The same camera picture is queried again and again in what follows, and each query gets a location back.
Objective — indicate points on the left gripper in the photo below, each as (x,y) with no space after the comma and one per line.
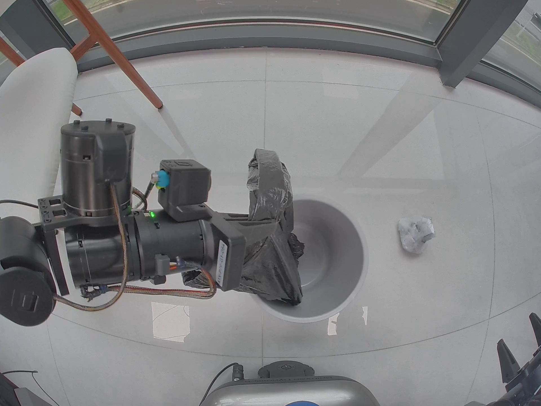
(177,243)

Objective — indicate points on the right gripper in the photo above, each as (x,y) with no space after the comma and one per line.
(528,383)

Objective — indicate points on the black plastic bag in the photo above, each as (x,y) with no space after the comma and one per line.
(270,193)

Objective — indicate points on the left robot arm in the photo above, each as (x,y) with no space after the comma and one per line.
(95,171)

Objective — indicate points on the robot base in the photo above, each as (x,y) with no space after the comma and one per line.
(296,391)

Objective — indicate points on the white trash bin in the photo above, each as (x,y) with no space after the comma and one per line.
(334,252)

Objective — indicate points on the crumpled white paper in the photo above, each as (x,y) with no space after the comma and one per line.
(416,235)

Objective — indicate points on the white cushioned wooden chair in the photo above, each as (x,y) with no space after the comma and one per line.
(34,121)

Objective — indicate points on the window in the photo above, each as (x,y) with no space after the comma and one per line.
(465,36)

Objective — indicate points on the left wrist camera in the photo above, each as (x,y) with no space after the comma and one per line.
(188,184)

